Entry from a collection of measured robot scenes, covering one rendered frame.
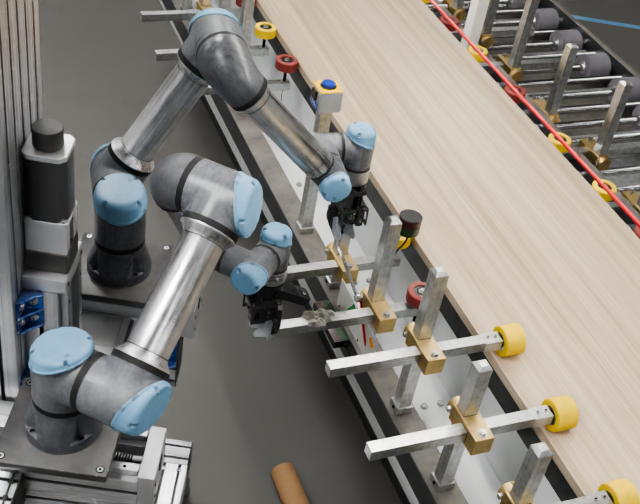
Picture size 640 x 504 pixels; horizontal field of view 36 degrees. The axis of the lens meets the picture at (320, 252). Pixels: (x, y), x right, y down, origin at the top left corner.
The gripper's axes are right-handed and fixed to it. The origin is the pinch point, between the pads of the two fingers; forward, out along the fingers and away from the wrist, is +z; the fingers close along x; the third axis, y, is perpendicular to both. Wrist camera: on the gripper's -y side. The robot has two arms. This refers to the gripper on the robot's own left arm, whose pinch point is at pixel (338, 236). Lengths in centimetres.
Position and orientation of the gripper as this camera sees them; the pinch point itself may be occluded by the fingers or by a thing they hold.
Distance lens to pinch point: 265.1
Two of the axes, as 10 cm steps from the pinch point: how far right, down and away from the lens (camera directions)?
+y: 3.4, 6.2, -7.0
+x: 9.3, -1.2, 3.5
